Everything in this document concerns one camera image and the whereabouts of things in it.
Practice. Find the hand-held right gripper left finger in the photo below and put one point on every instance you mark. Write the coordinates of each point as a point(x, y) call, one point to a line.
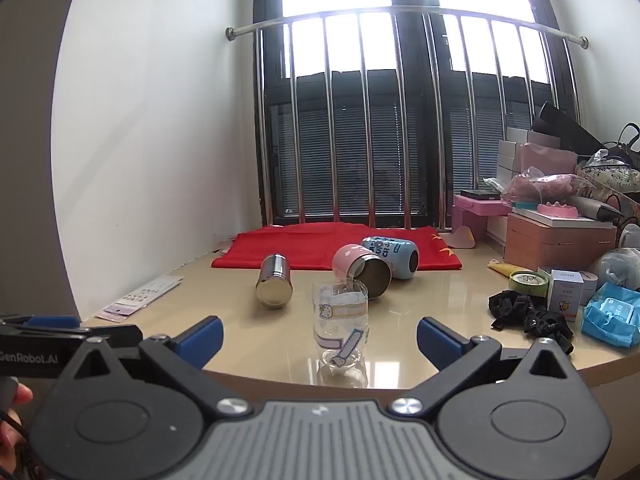
point(204, 338)

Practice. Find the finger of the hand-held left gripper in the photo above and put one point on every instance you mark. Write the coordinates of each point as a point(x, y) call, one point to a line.
point(52, 321)

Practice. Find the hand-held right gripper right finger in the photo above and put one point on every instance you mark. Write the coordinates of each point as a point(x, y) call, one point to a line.
point(436, 340)

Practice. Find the clear glass cup cartoon print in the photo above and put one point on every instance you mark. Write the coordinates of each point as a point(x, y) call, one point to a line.
point(340, 321)

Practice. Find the stainless steel cup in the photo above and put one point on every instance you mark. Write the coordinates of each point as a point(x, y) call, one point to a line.
point(274, 280)

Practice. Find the pink insulated cup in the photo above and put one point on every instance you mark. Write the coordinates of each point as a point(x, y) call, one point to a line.
point(350, 258)

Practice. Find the white cup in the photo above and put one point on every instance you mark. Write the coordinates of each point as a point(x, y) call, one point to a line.
point(631, 236)

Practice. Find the person's left hand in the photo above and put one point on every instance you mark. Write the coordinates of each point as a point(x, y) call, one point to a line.
point(22, 394)

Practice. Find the black crumpled cloth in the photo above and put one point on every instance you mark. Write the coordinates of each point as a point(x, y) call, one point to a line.
point(520, 307)

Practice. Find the blue printed can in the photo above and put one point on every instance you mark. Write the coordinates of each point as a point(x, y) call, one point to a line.
point(395, 252)

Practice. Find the yellow tube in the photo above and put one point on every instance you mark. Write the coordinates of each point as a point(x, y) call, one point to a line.
point(502, 269)

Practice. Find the pink heart-shaped pad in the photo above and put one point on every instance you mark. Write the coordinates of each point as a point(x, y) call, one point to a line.
point(462, 238)

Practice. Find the round green tin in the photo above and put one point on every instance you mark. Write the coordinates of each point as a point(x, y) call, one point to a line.
point(527, 280)

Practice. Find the red cloth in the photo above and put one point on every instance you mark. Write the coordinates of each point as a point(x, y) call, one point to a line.
point(300, 242)

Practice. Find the small white carton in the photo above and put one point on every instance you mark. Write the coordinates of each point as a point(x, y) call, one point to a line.
point(565, 292)

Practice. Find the small pink stand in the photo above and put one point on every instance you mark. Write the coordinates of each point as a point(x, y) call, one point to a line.
point(480, 207)

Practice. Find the large pink box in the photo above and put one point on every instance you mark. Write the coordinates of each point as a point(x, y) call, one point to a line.
point(550, 246)

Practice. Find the flat black box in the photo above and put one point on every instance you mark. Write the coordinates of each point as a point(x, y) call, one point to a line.
point(479, 194)

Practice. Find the teal and white carton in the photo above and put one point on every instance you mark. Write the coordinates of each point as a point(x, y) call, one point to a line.
point(590, 284)

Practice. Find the flat white box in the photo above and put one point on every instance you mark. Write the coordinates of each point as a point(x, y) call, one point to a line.
point(560, 221)

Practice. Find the blue tissue packet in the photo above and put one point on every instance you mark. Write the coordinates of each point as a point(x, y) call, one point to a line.
point(612, 316)

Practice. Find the clear bag of pink pieces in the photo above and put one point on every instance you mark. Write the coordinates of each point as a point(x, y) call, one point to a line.
point(547, 186)

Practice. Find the clear plastic bag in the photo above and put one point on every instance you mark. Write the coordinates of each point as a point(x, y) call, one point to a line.
point(619, 266)

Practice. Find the stack of white boxes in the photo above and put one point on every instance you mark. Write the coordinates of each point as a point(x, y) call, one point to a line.
point(510, 152)

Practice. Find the grey hair dryer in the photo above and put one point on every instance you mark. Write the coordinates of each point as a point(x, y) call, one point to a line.
point(595, 207)

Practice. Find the pink paper bag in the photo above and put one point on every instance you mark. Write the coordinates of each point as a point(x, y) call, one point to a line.
point(547, 159)

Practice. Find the steel window railing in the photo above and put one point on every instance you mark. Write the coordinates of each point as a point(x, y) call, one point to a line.
point(261, 125)

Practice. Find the floral fabric bag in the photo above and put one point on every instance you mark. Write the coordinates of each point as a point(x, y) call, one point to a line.
point(612, 176)

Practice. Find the black folder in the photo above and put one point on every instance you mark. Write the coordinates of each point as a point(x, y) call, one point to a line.
point(565, 127)

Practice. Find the black handbag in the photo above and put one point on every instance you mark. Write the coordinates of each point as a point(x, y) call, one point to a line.
point(631, 147)

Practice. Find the black window frame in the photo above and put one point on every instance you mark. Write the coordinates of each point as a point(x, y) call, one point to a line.
point(411, 85)

